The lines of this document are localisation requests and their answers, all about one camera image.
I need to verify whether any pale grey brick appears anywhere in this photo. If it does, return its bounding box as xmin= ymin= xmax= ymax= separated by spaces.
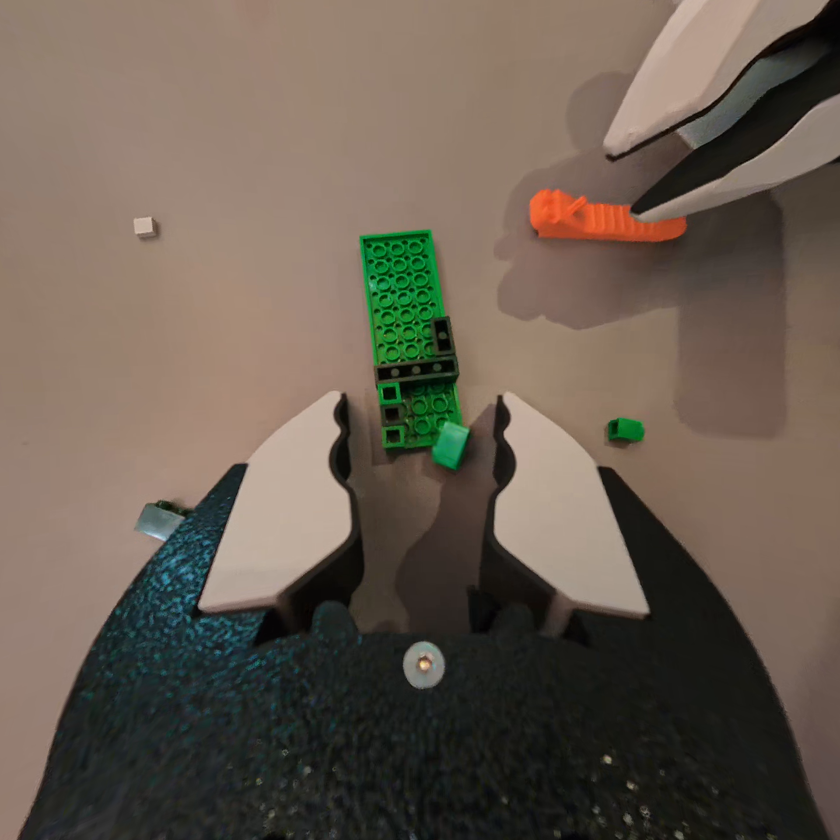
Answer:
xmin=134 ymin=500 xmax=195 ymax=543

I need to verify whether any green building plate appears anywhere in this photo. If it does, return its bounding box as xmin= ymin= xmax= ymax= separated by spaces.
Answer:
xmin=359 ymin=230 xmax=463 ymax=452

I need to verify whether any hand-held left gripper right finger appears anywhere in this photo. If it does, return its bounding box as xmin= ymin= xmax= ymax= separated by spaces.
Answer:
xmin=481 ymin=392 xmax=652 ymax=637

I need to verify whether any light green slope brick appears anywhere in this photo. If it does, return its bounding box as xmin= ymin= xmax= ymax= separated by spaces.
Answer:
xmin=431 ymin=421 xmax=471 ymax=471

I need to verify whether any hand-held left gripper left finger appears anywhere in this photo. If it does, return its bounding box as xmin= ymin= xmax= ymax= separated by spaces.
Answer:
xmin=197 ymin=390 xmax=364 ymax=632

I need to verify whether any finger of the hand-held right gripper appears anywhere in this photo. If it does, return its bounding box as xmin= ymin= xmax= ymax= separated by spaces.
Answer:
xmin=602 ymin=0 xmax=834 ymax=163
xmin=629 ymin=39 xmax=840 ymax=222

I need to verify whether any long black brick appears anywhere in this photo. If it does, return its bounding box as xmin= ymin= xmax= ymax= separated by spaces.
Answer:
xmin=373 ymin=357 xmax=460 ymax=388

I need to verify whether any orange brick separator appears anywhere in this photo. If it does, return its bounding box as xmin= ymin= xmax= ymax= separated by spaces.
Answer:
xmin=529 ymin=189 xmax=688 ymax=244

